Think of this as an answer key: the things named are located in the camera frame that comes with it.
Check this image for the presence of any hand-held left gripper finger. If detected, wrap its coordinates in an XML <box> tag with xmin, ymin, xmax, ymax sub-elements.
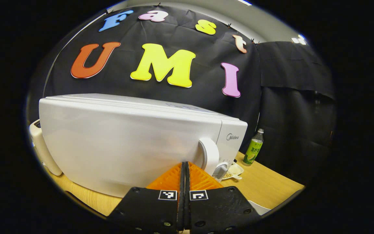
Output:
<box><xmin>107</xmin><ymin>162</ymin><xmax>186</xmax><ymax>234</ymax></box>
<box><xmin>185</xmin><ymin>162</ymin><xmax>260</xmax><ymax>234</ymax></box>

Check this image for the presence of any black backdrop cloth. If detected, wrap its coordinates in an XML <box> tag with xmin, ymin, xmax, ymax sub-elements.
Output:
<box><xmin>28</xmin><ymin>5</ymin><xmax>337</xmax><ymax>182</ymax></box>

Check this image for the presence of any white microwave oven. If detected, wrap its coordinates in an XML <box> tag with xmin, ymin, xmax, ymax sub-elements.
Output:
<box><xmin>39</xmin><ymin>93</ymin><xmax>248</xmax><ymax>198</ymax></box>

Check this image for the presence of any white rectangular tray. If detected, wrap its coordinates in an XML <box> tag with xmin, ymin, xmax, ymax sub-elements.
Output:
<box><xmin>247</xmin><ymin>200</ymin><xmax>272</xmax><ymax>215</ymax></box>

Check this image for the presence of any white divided snack plate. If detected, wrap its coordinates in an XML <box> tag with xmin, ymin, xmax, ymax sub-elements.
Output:
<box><xmin>221</xmin><ymin>162</ymin><xmax>244</xmax><ymax>181</ymax></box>

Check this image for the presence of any white toaster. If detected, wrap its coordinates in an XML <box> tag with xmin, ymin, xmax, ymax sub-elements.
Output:
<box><xmin>29</xmin><ymin>119</ymin><xmax>63</xmax><ymax>176</ymax></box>

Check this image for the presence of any green label drink bottle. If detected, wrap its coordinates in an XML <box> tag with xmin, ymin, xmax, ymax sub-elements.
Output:
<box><xmin>243</xmin><ymin>128</ymin><xmax>265</xmax><ymax>165</ymax></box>

